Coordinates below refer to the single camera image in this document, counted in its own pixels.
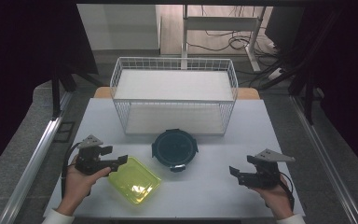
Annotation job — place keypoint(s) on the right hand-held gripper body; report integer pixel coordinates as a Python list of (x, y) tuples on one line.
[(265, 174)]

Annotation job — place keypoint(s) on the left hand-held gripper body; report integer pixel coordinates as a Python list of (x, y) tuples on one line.
[(88, 158)]

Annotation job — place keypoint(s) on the green lidded clear food container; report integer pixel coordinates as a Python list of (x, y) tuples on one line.
[(133, 182)]

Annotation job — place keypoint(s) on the person's right hand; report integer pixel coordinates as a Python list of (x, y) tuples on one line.
[(275, 199)]

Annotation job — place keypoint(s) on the person's left hand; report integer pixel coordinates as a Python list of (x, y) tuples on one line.
[(77, 188)]

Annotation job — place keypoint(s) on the round black lidded container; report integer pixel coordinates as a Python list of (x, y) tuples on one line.
[(174, 147)]

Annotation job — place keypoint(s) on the wooden table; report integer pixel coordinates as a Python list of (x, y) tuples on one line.
[(248, 93)]

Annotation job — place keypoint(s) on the black tripod stand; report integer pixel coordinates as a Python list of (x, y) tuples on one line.
[(56, 93), (307, 93)]

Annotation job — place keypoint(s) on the white power strip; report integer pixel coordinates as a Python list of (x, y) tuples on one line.
[(276, 74)]

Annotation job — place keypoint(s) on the dark curtain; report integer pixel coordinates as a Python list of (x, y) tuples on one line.
[(351, 62), (15, 62)]

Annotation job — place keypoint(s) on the white cabinet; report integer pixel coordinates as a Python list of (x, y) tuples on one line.
[(118, 26)]

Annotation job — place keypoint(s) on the aluminium rail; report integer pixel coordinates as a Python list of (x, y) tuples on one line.
[(326, 165), (28, 174)]

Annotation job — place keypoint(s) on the white metal desk frame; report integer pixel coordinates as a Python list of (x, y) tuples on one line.
[(220, 23)]

